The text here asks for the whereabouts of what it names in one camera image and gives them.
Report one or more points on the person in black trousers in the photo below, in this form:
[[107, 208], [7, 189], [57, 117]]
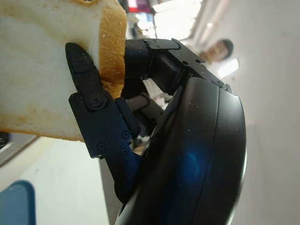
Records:
[[221, 50]]

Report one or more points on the blue plastic tray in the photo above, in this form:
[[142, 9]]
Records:
[[16, 206]]

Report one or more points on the toast slice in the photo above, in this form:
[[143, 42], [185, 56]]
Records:
[[35, 70]]

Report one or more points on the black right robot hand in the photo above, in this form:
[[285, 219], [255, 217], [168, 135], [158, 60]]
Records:
[[192, 145]]

